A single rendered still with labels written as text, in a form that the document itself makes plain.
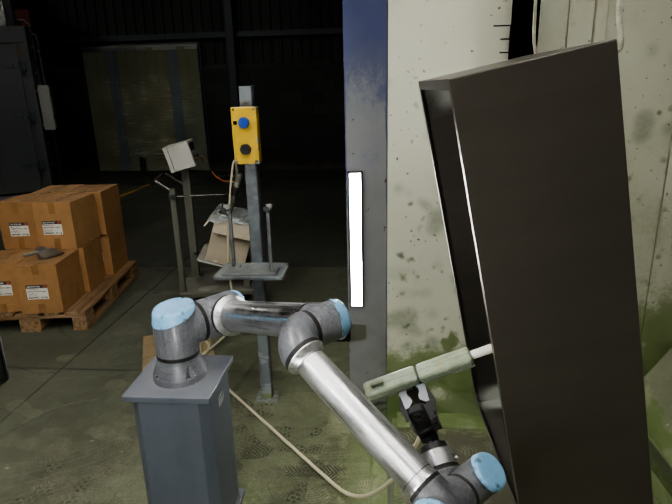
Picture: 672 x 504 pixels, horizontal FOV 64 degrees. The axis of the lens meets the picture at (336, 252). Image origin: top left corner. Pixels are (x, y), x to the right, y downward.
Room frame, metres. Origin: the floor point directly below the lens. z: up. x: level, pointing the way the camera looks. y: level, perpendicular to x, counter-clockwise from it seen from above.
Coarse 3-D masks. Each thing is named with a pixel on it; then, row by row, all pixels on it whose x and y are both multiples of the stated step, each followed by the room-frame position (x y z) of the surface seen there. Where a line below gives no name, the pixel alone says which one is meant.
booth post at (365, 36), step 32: (352, 0) 2.34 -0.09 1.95; (384, 0) 2.33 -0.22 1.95; (352, 32) 2.34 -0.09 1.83; (384, 32) 2.33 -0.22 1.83; (352, 64) 2.34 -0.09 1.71; (384, 64) 2.33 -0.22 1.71; (352, 96) 2.34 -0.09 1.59; (384, 96) 2.33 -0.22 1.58; (352, 128) 2.34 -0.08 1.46; (384, 128) 2.33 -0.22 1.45; (352, 160) 2.34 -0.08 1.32; (384, 160) 2.33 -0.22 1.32; (384, 192) 2.33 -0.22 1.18; (384, 224) 2.33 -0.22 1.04; (384, 256) 2.33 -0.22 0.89; (384, 288) 2.33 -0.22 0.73; (352, 320) 2.34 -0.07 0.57; (384, 320) 2.33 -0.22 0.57; (352, 352) 2.34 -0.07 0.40; (384, 352) 2.33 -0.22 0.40
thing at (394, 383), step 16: (464, 352) 1.31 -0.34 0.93; (480, 352) 1.30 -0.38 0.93; (416, 368) 1.32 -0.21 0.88; (432, 368) 1.30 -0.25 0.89; (448, 368) 1.29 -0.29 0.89; (464, 368) 1.30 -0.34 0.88; (368, 384) 1.32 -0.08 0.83; (384, 384) 1.31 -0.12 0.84; (400, 384) 1.30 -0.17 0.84; (416, 384) 1.30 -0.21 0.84; (416, 400) 1.38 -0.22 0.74
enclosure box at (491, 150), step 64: (512, 64) 1.20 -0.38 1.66; (576, 64) 1.19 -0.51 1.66; (448, 128) 1.80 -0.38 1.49; (512, 128) 1.20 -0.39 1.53; (576, 128) 1.19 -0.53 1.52; (448, 192) 1.80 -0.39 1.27; (512, 192) 1.20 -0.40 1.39; (576, 192) 1.19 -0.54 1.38; (512, 256) 1.20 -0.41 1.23; (576, 256) 1.19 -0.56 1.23; (512, 320) 1.20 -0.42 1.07; (576, 320) 1.19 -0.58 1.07; (512, 384) 1.20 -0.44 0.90; (576, 384) 1.19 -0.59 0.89; (640, 384) 1.18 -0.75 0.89; (512, 448) 1.20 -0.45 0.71; (576, 448) 1.19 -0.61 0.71; (640, 448) 1.18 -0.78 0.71
